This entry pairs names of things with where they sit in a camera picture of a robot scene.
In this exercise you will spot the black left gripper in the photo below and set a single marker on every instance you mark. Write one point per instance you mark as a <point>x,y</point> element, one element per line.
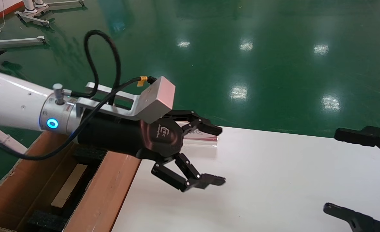
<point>119,135</point>

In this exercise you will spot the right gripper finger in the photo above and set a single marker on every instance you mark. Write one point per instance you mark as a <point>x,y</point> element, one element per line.
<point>364,137</point>
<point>361,222</point>

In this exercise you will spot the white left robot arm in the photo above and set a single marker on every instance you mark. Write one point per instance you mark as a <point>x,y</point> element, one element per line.
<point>12,100</point>

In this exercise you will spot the large open cardboard box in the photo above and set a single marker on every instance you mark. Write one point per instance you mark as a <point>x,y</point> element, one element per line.
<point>112,190</point>

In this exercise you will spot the acrylic sign with Chinese text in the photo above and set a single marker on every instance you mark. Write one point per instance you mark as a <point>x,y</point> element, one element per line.
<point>206,139</point>

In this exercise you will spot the black foam block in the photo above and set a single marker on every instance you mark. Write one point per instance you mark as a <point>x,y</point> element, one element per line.
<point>46,221</point>
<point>90,155</point>

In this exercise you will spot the white metal trolley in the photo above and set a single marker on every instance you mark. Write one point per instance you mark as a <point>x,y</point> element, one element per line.
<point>6,140</point>

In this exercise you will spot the grey stand of black humanoid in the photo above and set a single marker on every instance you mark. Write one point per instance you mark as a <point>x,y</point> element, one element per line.
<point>22,41</point>

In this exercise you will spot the grey stand of white humanoid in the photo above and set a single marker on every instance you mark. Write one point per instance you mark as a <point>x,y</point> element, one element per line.
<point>35,20</point>

